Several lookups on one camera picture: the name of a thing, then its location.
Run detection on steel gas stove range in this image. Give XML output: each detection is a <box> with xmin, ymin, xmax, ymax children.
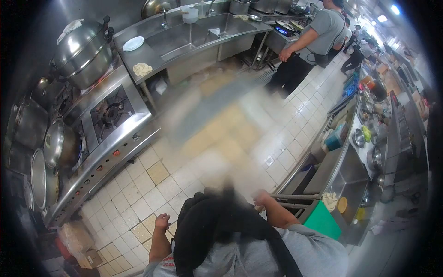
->
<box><xmin>43</xmin><ymin>64</ymin><xmax>162</xmax><ymax>227</ymax></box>

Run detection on person's left hand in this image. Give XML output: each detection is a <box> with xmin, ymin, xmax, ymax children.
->
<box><xmin>154</xmin><ymin>213</ymin><xmax>171</xmax><ymax>232</ymax></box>

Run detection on cardboard box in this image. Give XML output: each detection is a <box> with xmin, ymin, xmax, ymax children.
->
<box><xmin>74</xmin><ymin>247</ymin><xmax>103</xmax><ymax>270</ymax></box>

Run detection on steel wok cooking station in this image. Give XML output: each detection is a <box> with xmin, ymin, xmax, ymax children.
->
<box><xmin>228</xmin><ymin>0</ymin><xmax>314</xmax><ymax>54</ymax></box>

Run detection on green cutting board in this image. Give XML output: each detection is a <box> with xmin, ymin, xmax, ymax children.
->
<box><xmin>303</xmin><ymin>200</ymin><xmax>343</xmax><ymax>241</ymax></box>

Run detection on white plate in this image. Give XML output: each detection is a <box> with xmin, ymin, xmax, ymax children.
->
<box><xmin>122</xmin><ymin>36</ymin><xmax>145</xmax><ymax>52</ymax></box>

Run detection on white plastic tub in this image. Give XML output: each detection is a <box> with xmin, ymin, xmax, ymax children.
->
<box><xmin>181</xmin><ymin>8</ymin><xmax>199</xmax><ymax>24</ymax></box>

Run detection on crumpled yellow cloth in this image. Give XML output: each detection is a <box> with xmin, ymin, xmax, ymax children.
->
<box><xmin>132</xmin><ymin>63</ymin><xmax>153</xmax><ymax>78</ymax></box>

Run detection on steel double sink counter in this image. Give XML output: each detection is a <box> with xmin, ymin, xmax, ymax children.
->
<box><xmin>113</xmin><ymin>11</ymin><xmax>275</xmax><ymax>115</ymax></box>

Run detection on crumpled white rag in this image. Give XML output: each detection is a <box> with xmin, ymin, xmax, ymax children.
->
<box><xmin>321</xmin><ymin>192</ymin><xmax>338</xmax><ymax>213</ymax></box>

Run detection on large flat steel pan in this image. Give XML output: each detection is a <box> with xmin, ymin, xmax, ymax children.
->
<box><xmin>30</xmin><ymin>149</ymin><xmax>60</xmax><ymax>211</ymax></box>

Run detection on person's right hand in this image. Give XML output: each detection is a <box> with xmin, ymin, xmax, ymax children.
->
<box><xmin>252</xmin><ymin>189</ymin><xmax>275</xmax><ymax>212</ymax></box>

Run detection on small steel bowl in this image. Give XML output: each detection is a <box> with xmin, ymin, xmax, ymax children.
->
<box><xmin>352</xmin><ymin>128</ymin><xmax>366</xmax><ymax>149</ymax></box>

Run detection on person's right fingers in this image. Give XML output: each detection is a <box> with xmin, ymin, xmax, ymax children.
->
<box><xmin>252</xmin><ymin>190</ymin><xmax>266</xmax><ymax>210</ymax></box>

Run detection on large steel steamer pot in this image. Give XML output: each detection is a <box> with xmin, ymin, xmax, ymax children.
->
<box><xmin>52</xmin><ymin>15</ymin><xmax>115</xmax><ymax>91</ymax></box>

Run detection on hanging steel wok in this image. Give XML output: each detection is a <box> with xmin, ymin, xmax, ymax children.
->
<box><xmin>141</xmin><ymin>0</ymin><xmax>172</xmax><ymax>20</ymax></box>

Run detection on round steel wok lid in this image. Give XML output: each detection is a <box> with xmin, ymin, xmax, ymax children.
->
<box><xmin>44</xmin><ymin>118</ymin><xmax>82</xmax><ymax>169</ymax></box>

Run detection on blue plastic container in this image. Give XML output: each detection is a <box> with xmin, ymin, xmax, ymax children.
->
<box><xmin>323</xmin><ymin>131</ymin><xmax>347</xmax><ymax>152</ymax></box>

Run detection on white cloth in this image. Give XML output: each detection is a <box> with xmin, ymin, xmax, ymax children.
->
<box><xmin>57</xmin><ymin>19</ymin><xmax>84</xmax><ymax>45</ymax></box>

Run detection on deep steel pot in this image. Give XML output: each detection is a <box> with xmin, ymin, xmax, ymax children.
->
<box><xmin>12</xmin><ymin>98</ymin><xmax>50</xmax><ymax>150</ymax></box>

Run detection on long steel prep counter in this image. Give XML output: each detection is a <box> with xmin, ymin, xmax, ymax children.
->
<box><xmin>275</xmin><ymin>52</ymin><xmax>431</xmax><ymax>247</ymax></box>

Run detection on white sack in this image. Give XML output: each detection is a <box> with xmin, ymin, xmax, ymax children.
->
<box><xmin>58</xmin><ymin>221</ymin><xmax>96</xmax><ymax>257</ymax></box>

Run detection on person's body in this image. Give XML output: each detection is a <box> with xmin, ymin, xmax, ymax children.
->
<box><xmin>142</xmin><ymin>188</ymin><xmax>349</xmax><ymax>277</ymax></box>

